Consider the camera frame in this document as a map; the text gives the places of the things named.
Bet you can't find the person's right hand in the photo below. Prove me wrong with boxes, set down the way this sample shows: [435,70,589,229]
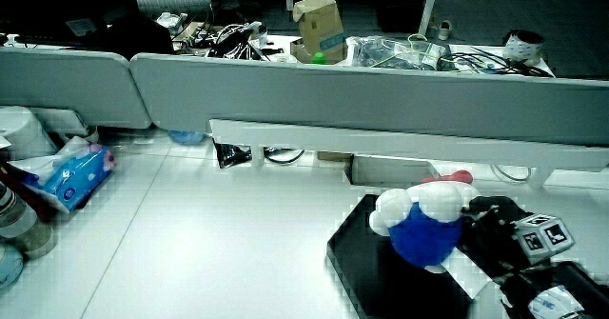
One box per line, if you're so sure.
[457,195,577,283]

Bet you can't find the white blue hello kitty plush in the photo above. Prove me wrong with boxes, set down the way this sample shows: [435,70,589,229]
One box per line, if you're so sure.
[368,169,482,275]

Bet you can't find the black rectangular plate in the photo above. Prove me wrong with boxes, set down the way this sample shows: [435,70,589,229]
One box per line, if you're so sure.
[325,193,609,319]

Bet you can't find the white paper card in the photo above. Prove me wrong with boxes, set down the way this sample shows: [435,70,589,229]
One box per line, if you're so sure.
[438,246,501,301]

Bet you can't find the white desk shelf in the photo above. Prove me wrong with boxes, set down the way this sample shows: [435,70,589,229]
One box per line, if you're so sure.
[208,118,609,190]

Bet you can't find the white dotted cup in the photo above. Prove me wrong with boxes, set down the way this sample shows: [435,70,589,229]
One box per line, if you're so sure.
[501,29,545,67]

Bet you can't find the long grey desk divider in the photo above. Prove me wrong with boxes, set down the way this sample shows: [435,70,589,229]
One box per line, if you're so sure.
[128,52,609,148]

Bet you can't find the clear plastic bag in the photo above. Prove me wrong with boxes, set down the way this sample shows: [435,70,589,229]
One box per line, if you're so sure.
[348,34,453,71]

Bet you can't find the white shoe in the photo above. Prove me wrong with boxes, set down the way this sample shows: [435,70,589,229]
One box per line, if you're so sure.
[437,19,454,42]

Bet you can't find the white pole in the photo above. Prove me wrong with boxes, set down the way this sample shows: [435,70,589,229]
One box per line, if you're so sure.
[418,0,443,37]

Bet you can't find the cardboard box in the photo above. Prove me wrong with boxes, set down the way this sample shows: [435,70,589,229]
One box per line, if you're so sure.
[290,0,349,66]

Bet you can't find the black shiny bag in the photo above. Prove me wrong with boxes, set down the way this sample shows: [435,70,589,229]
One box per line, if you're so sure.
[213,139,254,169]

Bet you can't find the blue plastic object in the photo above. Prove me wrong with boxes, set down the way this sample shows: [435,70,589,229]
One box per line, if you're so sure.
[167,129,207,146]

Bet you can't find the black backpack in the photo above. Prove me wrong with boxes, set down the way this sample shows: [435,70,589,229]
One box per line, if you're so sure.
[101,15,175,61]

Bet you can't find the blue tissue pack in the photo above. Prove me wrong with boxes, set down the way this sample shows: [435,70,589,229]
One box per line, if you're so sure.
[9,135,118,214]

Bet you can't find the short grey desk divider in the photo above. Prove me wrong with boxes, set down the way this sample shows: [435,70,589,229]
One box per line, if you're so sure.
[0,46,152,130]

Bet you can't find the striped cup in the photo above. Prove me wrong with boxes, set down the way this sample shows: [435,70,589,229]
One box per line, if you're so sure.
[0,180,58,258]

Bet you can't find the white plastic container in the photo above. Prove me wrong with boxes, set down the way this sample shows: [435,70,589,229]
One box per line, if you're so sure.
[0,105,59,161]

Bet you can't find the pale blue round object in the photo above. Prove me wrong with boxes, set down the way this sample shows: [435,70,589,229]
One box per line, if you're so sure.
[0,242,25,290]

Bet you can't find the white cable loop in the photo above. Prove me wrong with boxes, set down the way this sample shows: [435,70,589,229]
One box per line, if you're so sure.
[489,164,532,184]

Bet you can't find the black cable bundle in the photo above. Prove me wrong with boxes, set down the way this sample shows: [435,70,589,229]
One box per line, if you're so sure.
[437,46,554,78]

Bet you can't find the black cable loop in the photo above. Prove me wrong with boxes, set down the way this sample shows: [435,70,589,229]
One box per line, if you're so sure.
[263,147,306,166]

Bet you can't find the tangled black white cables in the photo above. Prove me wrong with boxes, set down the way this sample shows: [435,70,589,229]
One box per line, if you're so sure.
[205,20,270,62]

